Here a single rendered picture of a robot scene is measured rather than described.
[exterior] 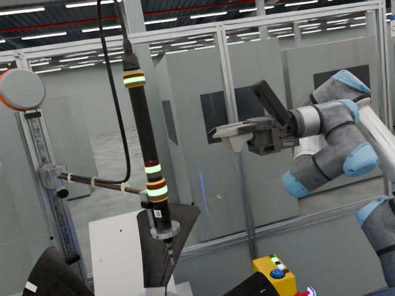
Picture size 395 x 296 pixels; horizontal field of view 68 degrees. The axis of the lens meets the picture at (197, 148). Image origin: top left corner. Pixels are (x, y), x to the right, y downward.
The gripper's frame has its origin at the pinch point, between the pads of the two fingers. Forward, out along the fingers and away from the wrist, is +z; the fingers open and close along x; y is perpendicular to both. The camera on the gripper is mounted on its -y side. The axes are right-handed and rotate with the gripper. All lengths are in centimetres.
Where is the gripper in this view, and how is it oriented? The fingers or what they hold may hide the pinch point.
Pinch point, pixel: (214, 131)
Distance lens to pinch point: 68.2
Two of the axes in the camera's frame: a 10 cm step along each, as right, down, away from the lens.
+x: -2.0, -1.5, 9.7
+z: -9.6, 2.0, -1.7
